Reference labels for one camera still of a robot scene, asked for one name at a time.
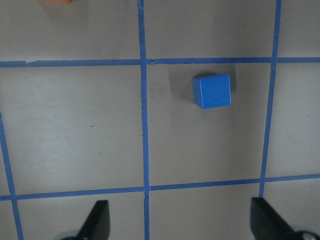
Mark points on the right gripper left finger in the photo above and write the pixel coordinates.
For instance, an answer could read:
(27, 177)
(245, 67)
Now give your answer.
(97, 225)

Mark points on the orange block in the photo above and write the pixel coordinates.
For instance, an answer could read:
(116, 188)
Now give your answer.
(66, 2)

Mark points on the blue block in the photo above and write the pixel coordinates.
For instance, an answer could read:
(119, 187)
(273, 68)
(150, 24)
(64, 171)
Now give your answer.
(212, 90)

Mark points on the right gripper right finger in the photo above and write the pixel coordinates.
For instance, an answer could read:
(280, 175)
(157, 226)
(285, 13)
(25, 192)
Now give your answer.
(267, 224)

